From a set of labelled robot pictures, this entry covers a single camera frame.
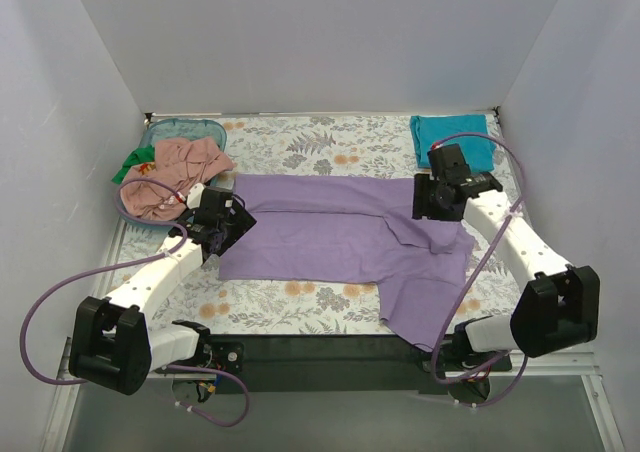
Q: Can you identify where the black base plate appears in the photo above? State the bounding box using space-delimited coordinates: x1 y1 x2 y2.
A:
189 335 490 402

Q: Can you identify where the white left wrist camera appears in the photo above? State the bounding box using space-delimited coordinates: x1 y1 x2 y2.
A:
175 183 206 209

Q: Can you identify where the blue plastic basket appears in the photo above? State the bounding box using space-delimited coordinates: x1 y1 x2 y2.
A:
118 118 231 229

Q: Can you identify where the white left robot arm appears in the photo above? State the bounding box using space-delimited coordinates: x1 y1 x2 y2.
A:
69 184 256 395

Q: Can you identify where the purple t shirt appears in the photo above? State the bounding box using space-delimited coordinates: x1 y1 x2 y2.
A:
219 175 475 350

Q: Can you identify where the aluminium frame rail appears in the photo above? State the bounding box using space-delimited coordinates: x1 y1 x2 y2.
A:
43 347 623 451

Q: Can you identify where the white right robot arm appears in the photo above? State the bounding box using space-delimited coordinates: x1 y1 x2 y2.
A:
413 144 600 370

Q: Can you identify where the folded teal t shirt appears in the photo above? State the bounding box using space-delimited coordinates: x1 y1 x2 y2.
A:
409 114 496 173

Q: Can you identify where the floral table mat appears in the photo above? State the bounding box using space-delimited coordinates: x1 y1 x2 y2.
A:
115 116 521 334

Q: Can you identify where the pink t shirt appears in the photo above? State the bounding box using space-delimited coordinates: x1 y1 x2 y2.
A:
120 137 234 222

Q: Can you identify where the green t shirt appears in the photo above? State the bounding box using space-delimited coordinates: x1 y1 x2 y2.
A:
111 146 155 184

